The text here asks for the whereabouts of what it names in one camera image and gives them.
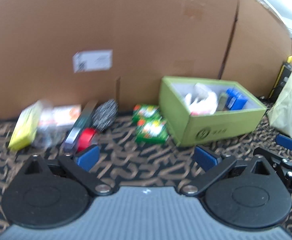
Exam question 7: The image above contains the packaged item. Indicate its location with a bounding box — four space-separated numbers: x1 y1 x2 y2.
62 100 98 153

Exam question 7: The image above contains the red tape roll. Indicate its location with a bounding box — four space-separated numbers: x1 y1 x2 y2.
77 128 98 153

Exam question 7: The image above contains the clear plastic cup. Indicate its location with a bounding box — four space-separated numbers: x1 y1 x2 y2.
32 120 61 148

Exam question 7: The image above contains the steel wool scrubber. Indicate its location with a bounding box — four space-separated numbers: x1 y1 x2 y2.
91 99 118 132

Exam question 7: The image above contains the blue plastic case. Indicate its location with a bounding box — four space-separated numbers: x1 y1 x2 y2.
226 88 248 111

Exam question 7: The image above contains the white orange medicine box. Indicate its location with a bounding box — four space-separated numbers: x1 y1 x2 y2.
38 105 81 128

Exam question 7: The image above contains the green shoe box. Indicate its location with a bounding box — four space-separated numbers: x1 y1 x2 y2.
159 76 267 146

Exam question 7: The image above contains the white cloth in box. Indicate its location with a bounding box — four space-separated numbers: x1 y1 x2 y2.
184 83 218 116

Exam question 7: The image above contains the yellow flat box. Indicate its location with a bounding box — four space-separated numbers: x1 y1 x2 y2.
8 100 43 151

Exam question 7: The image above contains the front green patterned box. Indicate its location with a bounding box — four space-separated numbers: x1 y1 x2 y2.
135 119 169 144

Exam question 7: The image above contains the green patterned box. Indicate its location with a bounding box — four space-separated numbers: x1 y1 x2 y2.
135 119 169 144
132 104 161 123

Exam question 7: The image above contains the black yellow object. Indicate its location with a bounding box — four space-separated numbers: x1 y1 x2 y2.
268 55 292 102

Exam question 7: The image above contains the rear green patterned box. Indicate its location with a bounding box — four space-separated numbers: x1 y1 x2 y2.
132 104 161 123

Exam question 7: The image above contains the white shipping label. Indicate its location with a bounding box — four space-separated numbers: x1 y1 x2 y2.
73 50 113 73

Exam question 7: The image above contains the large brown cardboard box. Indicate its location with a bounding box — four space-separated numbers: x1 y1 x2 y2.
0 0 292 119

